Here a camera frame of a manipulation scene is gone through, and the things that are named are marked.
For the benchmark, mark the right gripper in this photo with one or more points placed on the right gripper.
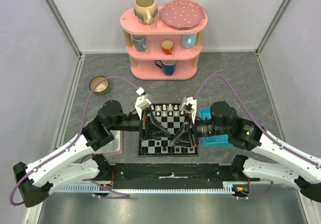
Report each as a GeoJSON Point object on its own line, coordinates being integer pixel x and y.
{"type": "Point", "coordinates": [193, 127]}

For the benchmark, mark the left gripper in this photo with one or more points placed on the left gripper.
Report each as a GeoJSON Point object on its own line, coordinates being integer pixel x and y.
{"type": "Point", "coordinates": [151, 127]}

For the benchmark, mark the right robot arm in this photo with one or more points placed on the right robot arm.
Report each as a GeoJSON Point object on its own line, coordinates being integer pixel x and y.
{"type": "Point", "coordinates": [292, 166]}

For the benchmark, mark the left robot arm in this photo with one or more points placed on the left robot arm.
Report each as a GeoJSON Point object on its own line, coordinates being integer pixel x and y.
{"type": "Point", "coordinates": [77, 159]}

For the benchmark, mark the black white chess board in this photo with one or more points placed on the black white chess board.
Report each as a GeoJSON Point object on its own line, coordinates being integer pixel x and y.
{"type": "Point", "coordinates": [153, 149]}

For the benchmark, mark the blue plastic bin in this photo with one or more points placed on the blue plastic bin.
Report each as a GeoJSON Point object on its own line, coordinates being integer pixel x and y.
{"type": "Point", "coordinates": [212, 141]}

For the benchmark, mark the pink metal tray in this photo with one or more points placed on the pink metal tray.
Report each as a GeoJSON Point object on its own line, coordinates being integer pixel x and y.
{"type": "Point", "coordinates": [113, 143]}

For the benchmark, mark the brown ceramic bowl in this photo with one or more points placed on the brown ceramic bowl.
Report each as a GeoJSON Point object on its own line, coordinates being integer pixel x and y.
{"type": "Point", "coordinates": [99, 86]}

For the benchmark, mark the dark blue mug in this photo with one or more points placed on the dark blue mug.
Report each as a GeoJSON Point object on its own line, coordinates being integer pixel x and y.
{"type": "Point", "coordinates": [167, 66]}

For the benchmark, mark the pink three-tier shelf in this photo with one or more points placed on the pink three-tier shelf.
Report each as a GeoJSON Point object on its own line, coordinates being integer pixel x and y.
{"type": "Point", "coordinates": [158, 52]}

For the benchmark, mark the orange cup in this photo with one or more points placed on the orange cup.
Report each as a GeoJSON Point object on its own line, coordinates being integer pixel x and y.
{"type": "Point", "coordinates": [167, 46]}

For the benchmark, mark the light blue mug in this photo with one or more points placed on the light blue mug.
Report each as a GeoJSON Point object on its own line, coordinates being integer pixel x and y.
{"type": "Point", "coordinates": [188, 40]}

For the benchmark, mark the grey mug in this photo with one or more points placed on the grey mug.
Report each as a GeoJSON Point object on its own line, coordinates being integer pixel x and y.
{"type": "Point", "coordinates": [139, 42]}

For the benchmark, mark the pink dotted plate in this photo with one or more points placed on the pink dotted plate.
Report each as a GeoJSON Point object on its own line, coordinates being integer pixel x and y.
{"type": "Point", "coordinates": [182, 14]}

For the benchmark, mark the beige ceramic mug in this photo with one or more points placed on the beige ceramic mug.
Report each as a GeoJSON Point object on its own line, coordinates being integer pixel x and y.
{"type": "Point", "coordinates": [145, 11]}

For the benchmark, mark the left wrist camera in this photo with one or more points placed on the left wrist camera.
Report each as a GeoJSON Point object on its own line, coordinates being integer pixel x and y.
{"type": "Point", "coordinates": [143, 101]}

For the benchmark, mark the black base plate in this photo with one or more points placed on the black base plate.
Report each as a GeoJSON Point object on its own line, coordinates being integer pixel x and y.
{"type": "Point", "coordinates": [171, 175]}

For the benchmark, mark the white cable duct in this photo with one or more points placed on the white cable duct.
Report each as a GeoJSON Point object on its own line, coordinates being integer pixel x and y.
{"type": "Point", "coordinates": [88, 187]}

